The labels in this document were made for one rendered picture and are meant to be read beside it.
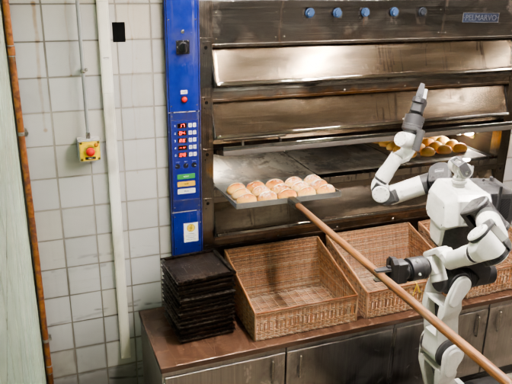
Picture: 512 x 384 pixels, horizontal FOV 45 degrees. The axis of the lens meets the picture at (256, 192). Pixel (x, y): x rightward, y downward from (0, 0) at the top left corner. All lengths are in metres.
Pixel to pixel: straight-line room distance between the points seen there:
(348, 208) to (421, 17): 1.09
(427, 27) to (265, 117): 1.02
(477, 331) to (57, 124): 2.42
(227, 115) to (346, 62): 0.68
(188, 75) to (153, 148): 0.39
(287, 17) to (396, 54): 0.66
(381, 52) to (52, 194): 1.80
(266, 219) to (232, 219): 0.19
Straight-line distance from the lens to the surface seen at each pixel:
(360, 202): 3.54
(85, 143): 2.87
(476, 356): 1.95
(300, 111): 3.21
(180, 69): 2.92
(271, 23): 3.09
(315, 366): 3.18
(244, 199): 2.91
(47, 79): 2.87
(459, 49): 3.68
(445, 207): 2.61
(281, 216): 3.33
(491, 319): 3.70
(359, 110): 3.37
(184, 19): 2.90
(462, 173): 2.62
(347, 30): 3.27
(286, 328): 3.04
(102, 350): 3.41
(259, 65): 3.07
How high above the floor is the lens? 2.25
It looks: 20 degrees down
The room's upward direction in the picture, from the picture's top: 1 degrees clockwise
